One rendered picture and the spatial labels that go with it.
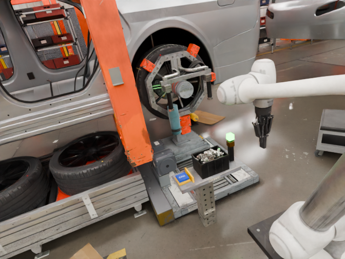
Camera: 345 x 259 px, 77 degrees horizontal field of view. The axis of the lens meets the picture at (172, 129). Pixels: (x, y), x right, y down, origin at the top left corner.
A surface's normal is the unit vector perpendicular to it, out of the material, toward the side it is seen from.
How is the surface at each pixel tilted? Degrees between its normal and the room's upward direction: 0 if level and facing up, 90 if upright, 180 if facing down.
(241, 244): 0
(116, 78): 90
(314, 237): 64
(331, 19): 91
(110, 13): 90
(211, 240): 0
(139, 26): 90
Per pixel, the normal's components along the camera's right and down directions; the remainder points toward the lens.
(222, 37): 0.37, 0.37
